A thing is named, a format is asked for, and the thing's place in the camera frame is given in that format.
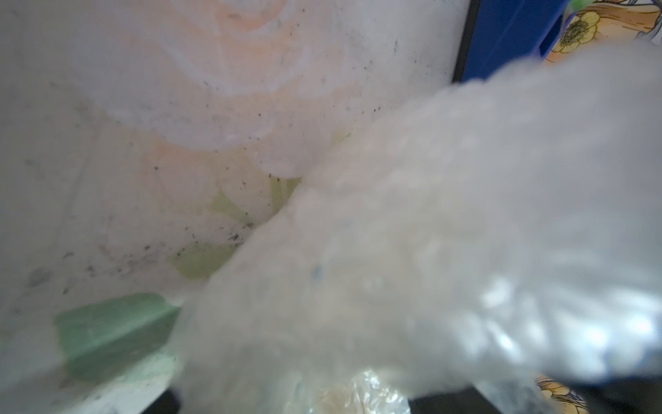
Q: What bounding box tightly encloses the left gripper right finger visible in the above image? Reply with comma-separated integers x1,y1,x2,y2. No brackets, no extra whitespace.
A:
409,386,501,414

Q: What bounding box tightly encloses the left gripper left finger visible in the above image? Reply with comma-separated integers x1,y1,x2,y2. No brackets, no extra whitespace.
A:
141,390,180,414

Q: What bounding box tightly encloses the upside-down yellow blue bowl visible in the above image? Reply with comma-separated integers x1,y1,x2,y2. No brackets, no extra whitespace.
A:
303,371,411,414

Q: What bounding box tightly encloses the blue tape dispenser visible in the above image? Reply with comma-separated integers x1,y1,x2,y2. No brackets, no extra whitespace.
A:
452,0,570,83

